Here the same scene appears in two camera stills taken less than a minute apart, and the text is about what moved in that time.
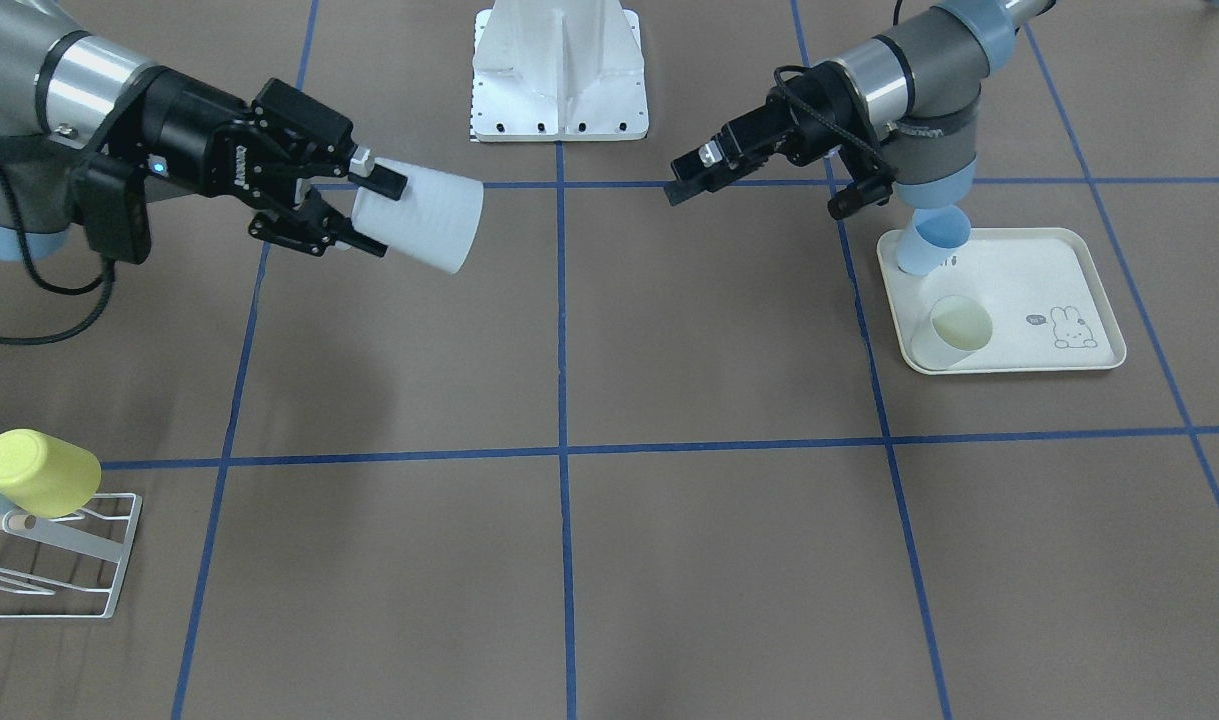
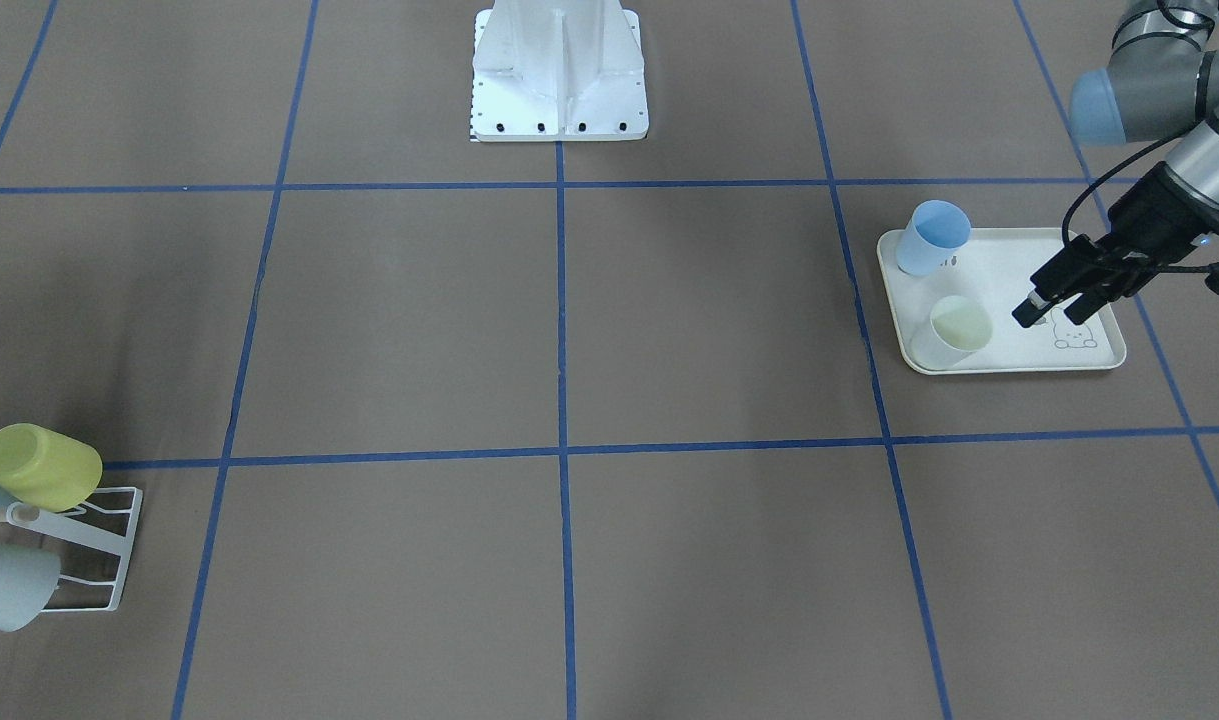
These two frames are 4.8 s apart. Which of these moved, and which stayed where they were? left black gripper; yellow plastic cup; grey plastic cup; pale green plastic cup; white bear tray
Moved: left black gripper; grey plastic cup
Stayed: yellow plastic cup; pale green plastic cup; white bear tray
